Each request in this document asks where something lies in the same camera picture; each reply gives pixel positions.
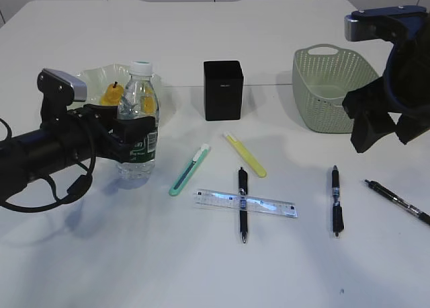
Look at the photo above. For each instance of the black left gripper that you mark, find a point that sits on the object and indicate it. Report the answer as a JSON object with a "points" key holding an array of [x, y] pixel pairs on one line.
{"points": [[93, 131]]}

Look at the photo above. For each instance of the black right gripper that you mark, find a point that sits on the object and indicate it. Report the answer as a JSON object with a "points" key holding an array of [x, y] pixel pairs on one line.
{"points": [[374, 117]]}

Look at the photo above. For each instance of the clear water bottle green label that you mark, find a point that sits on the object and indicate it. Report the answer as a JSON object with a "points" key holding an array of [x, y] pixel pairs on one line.
{"points": [[141, 160]]}

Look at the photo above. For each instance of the yellow pear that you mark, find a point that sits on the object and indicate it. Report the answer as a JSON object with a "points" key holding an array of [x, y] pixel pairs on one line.
{"points": [[112, 94]]}

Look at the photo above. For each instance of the yellow utility knife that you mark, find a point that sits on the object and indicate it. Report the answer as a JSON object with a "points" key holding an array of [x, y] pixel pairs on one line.
{"points": [[246, 155]]}

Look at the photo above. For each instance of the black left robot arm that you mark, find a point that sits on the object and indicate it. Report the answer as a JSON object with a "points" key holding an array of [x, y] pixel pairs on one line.
{"points": [[33, 156]]}

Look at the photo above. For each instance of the blue black right robot arm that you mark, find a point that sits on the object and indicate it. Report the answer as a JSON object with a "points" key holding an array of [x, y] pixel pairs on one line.
{"points": [[398, 101]]}

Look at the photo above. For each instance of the black pen far right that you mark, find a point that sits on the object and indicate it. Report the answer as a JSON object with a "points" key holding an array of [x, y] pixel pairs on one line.
{"points": [[395, 199]]}

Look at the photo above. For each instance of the pale green wavy glass plate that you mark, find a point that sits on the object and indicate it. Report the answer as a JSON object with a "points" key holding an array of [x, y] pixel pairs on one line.
{"points": [[98, 80]]}

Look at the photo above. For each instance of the teal utility knife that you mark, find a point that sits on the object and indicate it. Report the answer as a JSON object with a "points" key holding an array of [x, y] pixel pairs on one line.
{"points": [[188, 172]]}

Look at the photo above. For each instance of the green plastic woven basket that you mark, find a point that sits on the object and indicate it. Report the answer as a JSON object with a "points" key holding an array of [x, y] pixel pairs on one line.
{"points": [[322, 75]]}

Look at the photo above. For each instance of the clear plastic ruler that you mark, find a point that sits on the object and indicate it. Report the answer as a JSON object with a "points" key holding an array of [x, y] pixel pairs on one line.
{"points": [[249, 203]]}

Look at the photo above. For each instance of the black pen middle right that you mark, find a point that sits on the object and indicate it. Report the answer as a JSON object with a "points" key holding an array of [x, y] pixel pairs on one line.
{"points": [[337, 215]]}

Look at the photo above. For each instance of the black square pen holder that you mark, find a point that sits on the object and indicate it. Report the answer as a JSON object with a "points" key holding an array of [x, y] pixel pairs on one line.
{"points": [[223, 90]]}

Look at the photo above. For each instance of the black pen under ruler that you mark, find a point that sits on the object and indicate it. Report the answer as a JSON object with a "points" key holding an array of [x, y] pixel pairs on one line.
{"points": [[243, 191]]}

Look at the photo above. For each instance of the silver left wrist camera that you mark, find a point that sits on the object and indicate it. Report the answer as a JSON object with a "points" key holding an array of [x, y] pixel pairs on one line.
{"points": [[55, 83]]}

